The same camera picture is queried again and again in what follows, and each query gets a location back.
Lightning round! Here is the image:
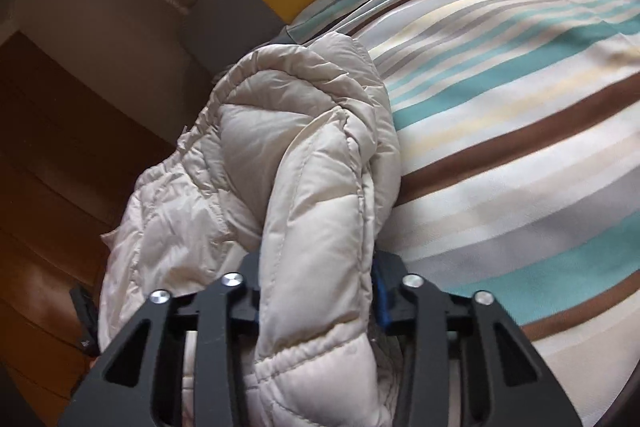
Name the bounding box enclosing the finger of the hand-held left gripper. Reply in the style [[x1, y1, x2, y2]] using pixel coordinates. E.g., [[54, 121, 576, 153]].
[[69, 286, 99, 354]]

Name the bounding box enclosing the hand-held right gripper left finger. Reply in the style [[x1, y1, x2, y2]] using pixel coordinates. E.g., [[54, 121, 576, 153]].
[[59, 251, 262, 427]]

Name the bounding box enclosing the beige quilted down jacket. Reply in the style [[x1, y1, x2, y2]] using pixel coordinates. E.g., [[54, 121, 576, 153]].
[[97, 32, 404, 427]]

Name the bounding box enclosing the striped duvet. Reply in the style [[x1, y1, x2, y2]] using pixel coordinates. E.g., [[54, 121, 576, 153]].
[[287, 0, 640, 390]]

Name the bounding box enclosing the wooden wardrobe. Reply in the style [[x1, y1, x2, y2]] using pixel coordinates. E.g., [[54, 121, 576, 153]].
[[0, 29, 193, 415]]

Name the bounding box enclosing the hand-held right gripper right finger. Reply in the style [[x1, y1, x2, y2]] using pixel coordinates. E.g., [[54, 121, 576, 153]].
[[370, 254, 585, 427]]

